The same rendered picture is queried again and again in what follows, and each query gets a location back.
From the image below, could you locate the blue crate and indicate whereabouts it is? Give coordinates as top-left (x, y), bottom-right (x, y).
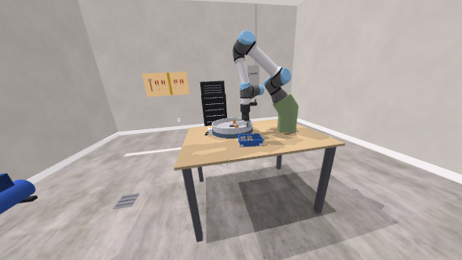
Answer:
top-left (238, 133), bottom-right (263, 147)

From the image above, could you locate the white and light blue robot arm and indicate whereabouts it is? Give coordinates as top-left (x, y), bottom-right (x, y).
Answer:
top-left (233, 31), bottom-right (291, 103)

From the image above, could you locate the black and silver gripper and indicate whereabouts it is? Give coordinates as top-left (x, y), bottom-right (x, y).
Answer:
top-left (240, 98), bottom-right (257, 128)

